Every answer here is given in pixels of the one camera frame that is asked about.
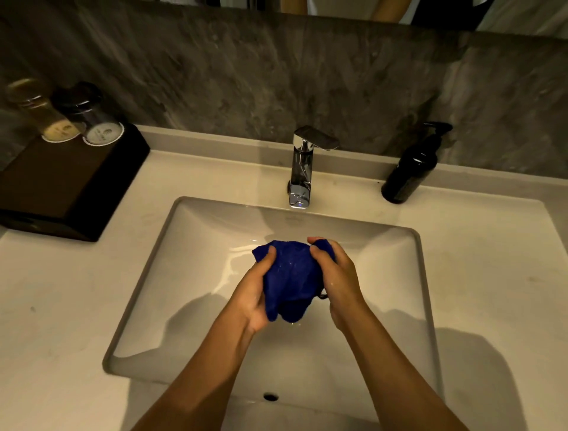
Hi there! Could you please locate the person's left hand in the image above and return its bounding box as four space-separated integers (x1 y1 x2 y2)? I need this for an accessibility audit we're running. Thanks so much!
228 245 278 334

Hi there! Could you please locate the person's right hand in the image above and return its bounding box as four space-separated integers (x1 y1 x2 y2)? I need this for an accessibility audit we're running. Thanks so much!
307 237 370 334

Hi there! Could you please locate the blue cloth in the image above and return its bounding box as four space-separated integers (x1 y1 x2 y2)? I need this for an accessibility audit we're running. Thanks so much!
251 240 337 324

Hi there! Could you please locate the person's right forearm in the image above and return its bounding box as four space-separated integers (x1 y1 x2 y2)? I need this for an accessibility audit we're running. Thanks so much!
330 302 470 431

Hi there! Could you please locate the person's left forearm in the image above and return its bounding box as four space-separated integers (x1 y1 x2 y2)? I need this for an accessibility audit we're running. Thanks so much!
131 297 258 431

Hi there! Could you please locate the white rectangular sink basin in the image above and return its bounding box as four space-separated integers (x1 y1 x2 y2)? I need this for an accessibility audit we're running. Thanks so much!
102 196 444 424

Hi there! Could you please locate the chrome faucet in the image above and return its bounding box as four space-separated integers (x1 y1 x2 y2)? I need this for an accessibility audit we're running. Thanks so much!
288 125 341 209

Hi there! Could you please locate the black pump soap bottle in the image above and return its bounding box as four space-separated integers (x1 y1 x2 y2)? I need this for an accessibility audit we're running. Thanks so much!
381 122 454 205

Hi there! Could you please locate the dark wooden tray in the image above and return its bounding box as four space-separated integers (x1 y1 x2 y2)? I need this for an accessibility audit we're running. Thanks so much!
0 122 151 243

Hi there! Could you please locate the clear glass cup with coaster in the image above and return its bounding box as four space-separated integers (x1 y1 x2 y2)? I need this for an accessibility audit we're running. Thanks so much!
52 82 125 147

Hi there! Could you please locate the amber glass cup with coaster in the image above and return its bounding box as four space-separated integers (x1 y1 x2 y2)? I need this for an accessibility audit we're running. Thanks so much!
5 78 81 144

